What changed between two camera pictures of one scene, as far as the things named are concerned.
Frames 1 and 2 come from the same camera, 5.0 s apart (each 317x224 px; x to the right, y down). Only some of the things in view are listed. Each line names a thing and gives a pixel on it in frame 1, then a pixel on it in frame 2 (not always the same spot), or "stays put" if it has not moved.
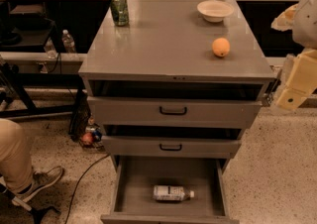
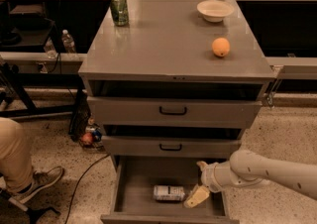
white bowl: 214,11 stays put
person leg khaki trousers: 16,163 stays put
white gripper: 306,23 to 209,175
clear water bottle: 68,42 stays put
